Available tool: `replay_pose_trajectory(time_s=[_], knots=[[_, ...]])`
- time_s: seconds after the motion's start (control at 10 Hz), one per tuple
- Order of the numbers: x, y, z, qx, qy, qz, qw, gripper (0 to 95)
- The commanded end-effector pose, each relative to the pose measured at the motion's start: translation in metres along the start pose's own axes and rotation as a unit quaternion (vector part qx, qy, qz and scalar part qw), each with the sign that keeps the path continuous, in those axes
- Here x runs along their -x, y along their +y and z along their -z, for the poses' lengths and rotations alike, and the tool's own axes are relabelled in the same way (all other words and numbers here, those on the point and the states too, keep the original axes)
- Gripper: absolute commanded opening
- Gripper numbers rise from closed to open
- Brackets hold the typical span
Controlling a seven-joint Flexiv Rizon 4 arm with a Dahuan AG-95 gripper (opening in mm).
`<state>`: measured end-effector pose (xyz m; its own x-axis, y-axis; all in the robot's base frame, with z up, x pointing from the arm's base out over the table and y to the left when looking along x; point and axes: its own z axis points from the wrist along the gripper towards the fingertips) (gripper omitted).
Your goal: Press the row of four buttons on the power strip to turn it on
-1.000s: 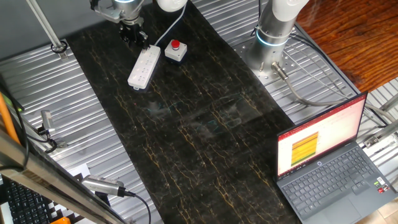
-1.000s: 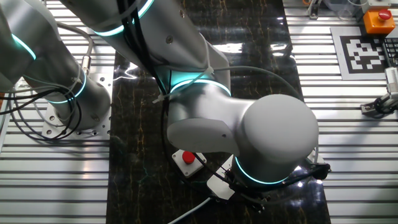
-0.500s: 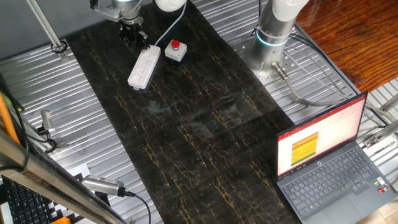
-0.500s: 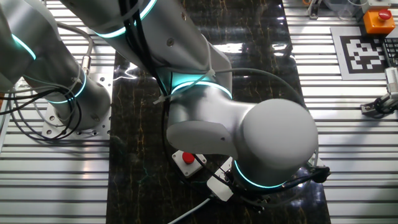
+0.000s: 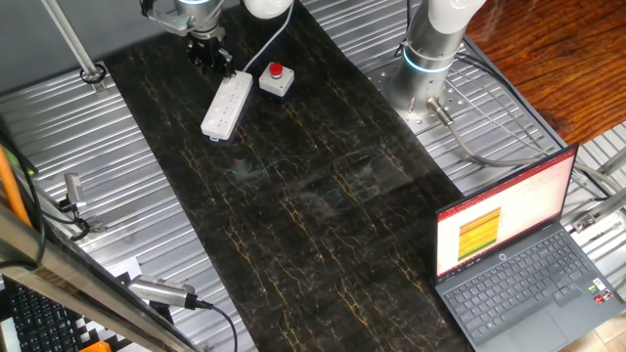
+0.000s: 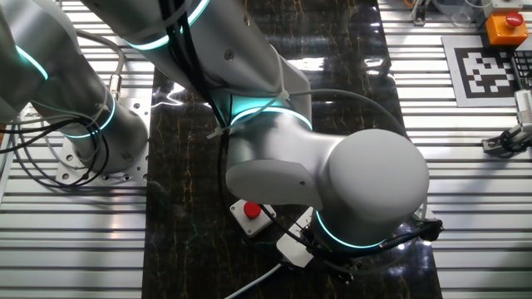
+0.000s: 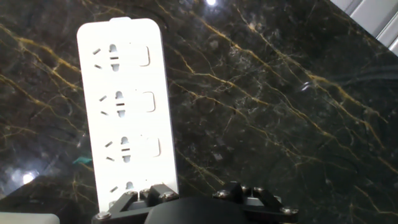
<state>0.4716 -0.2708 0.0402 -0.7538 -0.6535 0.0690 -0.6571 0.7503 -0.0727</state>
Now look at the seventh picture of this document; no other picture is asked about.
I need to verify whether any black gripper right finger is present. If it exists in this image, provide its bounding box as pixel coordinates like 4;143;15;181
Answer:
213;181;300;224

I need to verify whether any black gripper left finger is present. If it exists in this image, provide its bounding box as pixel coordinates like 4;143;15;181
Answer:
91;183;180;224

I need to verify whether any white four-outlet power strip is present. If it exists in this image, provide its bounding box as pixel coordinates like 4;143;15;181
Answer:
76;17;180;212

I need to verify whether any black marble pattern mat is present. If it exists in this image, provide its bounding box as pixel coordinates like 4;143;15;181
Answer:
0;0;398;224

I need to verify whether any grey box with red button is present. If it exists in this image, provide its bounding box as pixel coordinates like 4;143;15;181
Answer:
0;213;60;224

